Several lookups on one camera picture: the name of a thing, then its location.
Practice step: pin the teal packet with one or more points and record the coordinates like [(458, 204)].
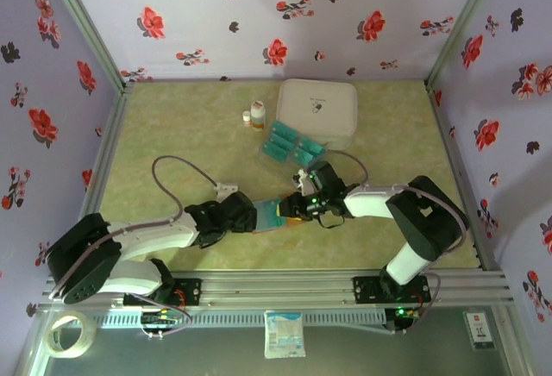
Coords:
[(269, 214)]

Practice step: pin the group of teal packets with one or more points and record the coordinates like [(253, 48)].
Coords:
[(293, 145)]

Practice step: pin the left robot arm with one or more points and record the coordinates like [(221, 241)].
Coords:
[(151, 236)]

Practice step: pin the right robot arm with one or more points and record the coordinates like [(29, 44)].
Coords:
[(371, 203)]

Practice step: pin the black and white label card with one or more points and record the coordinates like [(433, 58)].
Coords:
[(479, 330)]

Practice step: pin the white medicine pouch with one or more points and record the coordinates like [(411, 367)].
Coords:
[(317, 104)]

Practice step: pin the small white pill bottle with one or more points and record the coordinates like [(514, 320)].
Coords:
[(246, 118)]

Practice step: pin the large white-capped pill bottle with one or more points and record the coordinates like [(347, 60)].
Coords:
[(258, 113)]

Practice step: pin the white gauze packet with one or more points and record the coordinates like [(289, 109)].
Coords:
[(284, 335)]

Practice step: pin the green controller circuit board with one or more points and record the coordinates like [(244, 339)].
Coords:
[(161, 316), (403, 312)]

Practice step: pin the clear tape roll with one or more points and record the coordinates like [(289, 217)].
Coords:
[(92, 334)]

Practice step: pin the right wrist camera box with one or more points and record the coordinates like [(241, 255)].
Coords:
[(304, 184)]

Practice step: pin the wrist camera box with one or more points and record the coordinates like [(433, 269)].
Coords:
[(226, 186), (304, 184)]

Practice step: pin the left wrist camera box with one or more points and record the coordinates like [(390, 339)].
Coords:
[(226, 186)]

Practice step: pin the aluminium mounting rail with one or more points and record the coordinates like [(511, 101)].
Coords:
[(276, 290)]

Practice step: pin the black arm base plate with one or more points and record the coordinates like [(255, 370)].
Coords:
[(366, 290), (192, 292)]

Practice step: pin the aluminium side rail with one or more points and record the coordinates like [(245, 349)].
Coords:
[(113, 134), (440, 113)]

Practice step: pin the aluminium frame post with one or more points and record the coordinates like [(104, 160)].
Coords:
[(463, 22), (86, 22)]

